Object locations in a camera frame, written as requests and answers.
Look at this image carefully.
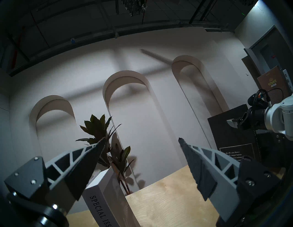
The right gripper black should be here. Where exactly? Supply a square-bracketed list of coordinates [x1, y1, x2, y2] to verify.
[227, 108, 267, 131]

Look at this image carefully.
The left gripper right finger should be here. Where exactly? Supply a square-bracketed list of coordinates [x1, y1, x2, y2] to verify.
[179, 138, 282, 223]

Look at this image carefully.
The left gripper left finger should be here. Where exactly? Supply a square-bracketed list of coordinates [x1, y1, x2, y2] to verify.
[4, 138, 107, 206]

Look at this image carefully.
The black Crime and Punishment book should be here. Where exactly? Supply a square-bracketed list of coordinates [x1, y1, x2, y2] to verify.
[208, 104, 261, 163]

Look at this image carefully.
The grey Special Issue book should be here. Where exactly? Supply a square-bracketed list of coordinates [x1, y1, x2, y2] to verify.
[82, 166, 141, 227]

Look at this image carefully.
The brown Homes book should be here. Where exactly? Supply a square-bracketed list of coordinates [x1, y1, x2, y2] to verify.
[257, 66, 292, 105]

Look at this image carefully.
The wooden display table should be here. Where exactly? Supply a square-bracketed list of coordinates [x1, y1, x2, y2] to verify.
[66, 165, 220, 227]

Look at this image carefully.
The tall green potted plant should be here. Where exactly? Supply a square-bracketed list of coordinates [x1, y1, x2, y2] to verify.
[76, 114, 135, 195]

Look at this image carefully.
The dark door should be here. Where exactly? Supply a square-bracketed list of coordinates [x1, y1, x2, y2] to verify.
[242, 25, 293, 92]

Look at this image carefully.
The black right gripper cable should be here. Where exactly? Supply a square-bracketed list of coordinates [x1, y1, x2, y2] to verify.
[247, 88, 284, 108]

